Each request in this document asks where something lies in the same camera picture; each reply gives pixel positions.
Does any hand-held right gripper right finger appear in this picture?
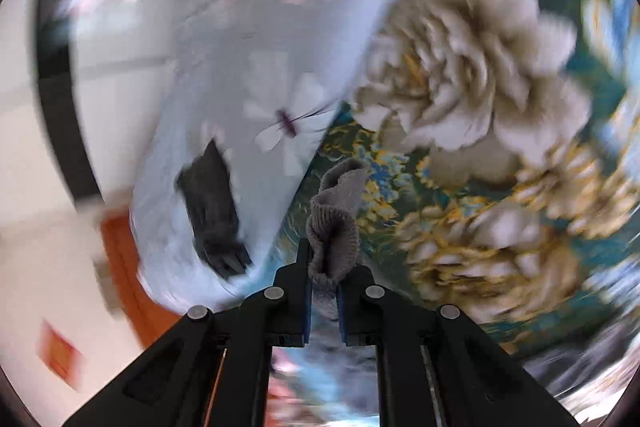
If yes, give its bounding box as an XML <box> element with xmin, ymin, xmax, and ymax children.
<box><xmin>337</xmin><ymin>264</ymin><xmax>581</xmax><ymax>427</ymax></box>

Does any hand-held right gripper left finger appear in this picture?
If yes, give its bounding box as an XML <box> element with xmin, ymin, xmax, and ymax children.
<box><xmin>65</xmin><ymin>237</ymin><xmax>313</xmax><ymax>427</ymax></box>

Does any dark grey garment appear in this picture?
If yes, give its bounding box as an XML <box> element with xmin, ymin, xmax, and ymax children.
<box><xmin>175</xmin><ymin>139</ymin><xmax>253</xmax><ymax>280</ymax></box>

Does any light blue floral duvet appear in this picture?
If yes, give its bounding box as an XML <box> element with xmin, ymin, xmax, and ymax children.
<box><xmin>65</xmin><ymin>0</ymin><xmax>426</xmax><ymax>313</ymax></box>

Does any orange wooden headboard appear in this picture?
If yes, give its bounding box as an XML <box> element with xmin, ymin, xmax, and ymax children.
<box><xmin>100</xmin><ymin>212</ymin><xmax>186</xmax><ymax>333</ymax></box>

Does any red square object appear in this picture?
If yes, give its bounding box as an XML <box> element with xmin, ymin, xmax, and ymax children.
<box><xmin>37</xmin><ymin>319</ymin><xmax>86</xmax><ymax>390</ymax></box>

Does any grey knit sweater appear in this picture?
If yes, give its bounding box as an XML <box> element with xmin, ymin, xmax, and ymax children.
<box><xmin>306</xmin><ymin>158</ymin><xmax>368</xmax><ymax>323</ymax></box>

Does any teal floral bed sheet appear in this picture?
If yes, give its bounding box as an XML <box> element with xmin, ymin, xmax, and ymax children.
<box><xmin>270</xmin><ymin>0</ymin><xmax>640</xmax><ymax>358</ymax></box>

